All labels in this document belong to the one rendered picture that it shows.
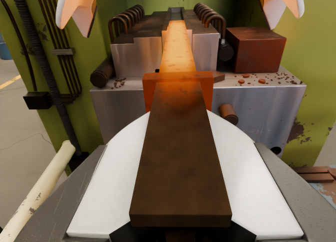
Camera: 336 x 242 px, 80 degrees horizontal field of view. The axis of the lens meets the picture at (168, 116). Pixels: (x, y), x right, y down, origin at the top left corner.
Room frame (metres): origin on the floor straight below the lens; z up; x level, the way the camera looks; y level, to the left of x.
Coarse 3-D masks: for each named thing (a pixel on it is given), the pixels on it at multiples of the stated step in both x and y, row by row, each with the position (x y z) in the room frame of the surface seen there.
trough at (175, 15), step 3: (171, 9) 0.78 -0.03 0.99; (174, 9) 0.78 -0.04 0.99; (177, 9) 0.78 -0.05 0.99; (180, 9) 0.78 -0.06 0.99; (171, 12) 0.77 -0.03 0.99; (174, 12) 0.78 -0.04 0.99; (177, 12) 0.77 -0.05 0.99; (180, 12) 0.76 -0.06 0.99; (171, 15) 0.70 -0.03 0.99; (174, 15) 0.70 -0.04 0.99; (177, 15) 0.69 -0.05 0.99; (180, 15) 0.69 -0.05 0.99; (171, 18) 0.63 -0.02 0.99; (174, 18) 0.63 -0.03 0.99; (177, 18) 0.63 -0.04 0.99; (180, 18) 0.62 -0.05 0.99; (183, 18) 0.52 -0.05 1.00; (168, 21) 0.49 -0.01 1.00
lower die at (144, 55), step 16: (144, 16) 0.76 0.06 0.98; (160, 16) 0.66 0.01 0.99; (192, 16) 0.61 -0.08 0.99; (128, 32) 0.49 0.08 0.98; (144, 32) 0.43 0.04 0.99; (160, 32) 0.42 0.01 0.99; (192, 32) 0.39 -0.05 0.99; (208, 32) 0.39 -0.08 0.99; (112, 48) 0.39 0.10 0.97; (128, 48) 0.39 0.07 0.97; (144, 48) 0.39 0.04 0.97; (160, 48) 0.38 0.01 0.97; (192, 48) 0.38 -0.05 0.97; (208, 48) 0.38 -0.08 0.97; (128, 64) 0.39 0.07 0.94; (144, 64) 0.39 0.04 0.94; (208, 64) 0.38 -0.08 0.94
